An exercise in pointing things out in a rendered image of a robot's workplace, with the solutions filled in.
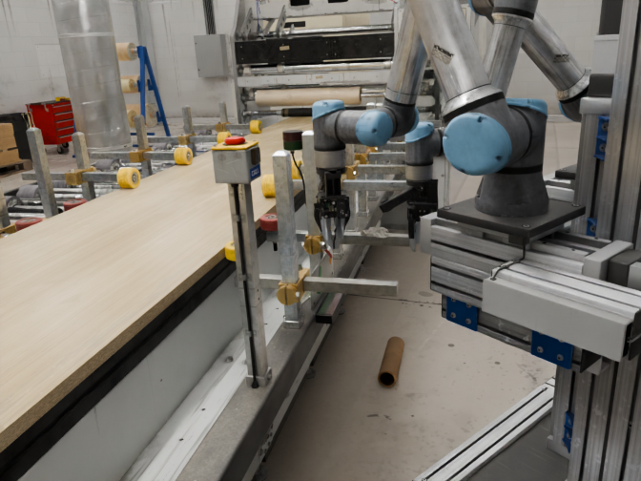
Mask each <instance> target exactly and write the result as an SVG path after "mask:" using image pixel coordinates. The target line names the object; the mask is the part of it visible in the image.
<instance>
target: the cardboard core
mask: <svg viewBox="0 0 641 481"><path fill-rule="evenodd" d="M403 348H404V341H403V339H401V338H400V337H391V338H390V339H389V340H388V342H387V346H386V349H385V353H384V355H383V361H382V365H381V368H380V372H379V375H378V381H379V383H380V384H381V385H382V386H384V387H393V386H394V385H395V384H396V382H397V377H398V373H399V368H400V364H401V359H402V356H403Z"/></svg>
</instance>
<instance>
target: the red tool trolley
mask: <svg viewBox="0 0 641 481"><path fill-rule="evenodd" d="M25 105H26V106H27V111H28V112H31V115H32V120H33V123H34V126H35V127H33V125H32V121H31V125H32V126H31V127H32V128H38V129H40V130H41V133H42V137H43V141H44V145H57V152H58V154H60V155H61V154H64V149H63V148H62V146H63V147H64V148H68V147H69V143H68V142H70V141H72V134H73V133H74V126H73V113H72V103H71V101H70V100H65V101H55V100H51V101H44V102H37V103H28V104H25ZM61 144H62V145H61Z"/></svg>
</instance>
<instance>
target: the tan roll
mask: <svg viewBox="0 0 641 481"><path fill-rule="evenodd" d="M384 95H385V93H361V87H339V88H313V89H286V90H259V91H256V96H245V97H244V99H245V101H256V104H257V106H258V107H277V106H312V105H313V104H314V103H315V102H317V101H321V100H342V101H343V103H344V105H347V104H362V99H363V98H364V97H384Z"/></svg>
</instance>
